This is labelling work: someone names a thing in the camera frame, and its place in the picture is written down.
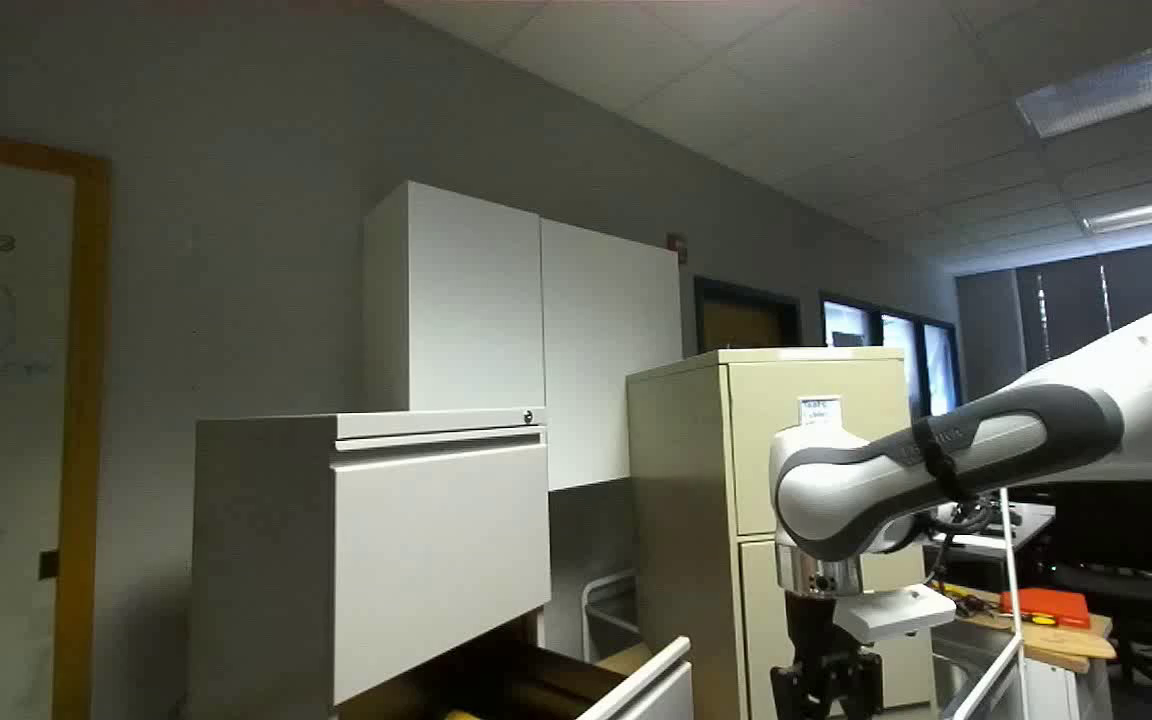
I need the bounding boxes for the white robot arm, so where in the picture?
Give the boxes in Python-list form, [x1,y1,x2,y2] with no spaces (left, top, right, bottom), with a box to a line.
[768,310,1152,720]

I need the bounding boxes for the white wall cabinet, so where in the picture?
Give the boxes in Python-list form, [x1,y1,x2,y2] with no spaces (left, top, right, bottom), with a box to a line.
[358,181,684,491]

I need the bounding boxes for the cabinet drawer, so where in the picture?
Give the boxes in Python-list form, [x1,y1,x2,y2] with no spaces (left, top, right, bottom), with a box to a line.
[365,635,691,720]

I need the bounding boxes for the dark wooden door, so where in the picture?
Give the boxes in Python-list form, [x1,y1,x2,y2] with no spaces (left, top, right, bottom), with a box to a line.
[691,276,798,352]

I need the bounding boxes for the wood framed whiteboard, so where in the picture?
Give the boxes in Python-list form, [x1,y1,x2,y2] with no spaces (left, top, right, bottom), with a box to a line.
[0,138,107,720]

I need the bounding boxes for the beige tall metal cabinet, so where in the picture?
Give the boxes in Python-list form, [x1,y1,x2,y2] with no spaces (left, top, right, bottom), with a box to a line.
[629,347,908,720]

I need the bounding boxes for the wooden workbench top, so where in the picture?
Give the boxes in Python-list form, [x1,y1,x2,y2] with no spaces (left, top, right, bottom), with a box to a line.
[962,613,1117,670]

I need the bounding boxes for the black office chair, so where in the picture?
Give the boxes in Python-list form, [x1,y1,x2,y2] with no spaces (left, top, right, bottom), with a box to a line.
[1049,479,1152,678]

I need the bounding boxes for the dark window row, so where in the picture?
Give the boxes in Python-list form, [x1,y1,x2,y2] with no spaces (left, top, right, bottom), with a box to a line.
[820,291,969,418]

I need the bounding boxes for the white file cabinet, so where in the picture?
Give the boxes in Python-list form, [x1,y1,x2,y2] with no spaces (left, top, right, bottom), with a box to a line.
[185,406,551,720]

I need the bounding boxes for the orange power tool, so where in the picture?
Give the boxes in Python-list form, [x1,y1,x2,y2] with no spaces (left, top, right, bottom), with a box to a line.
[1001,589,1091,626]

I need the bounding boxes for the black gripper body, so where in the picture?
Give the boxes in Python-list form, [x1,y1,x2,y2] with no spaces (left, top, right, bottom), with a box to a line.
[768,592,884,720]

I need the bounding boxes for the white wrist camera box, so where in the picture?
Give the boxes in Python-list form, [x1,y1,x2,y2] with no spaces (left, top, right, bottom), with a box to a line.
[833,585,957,642]

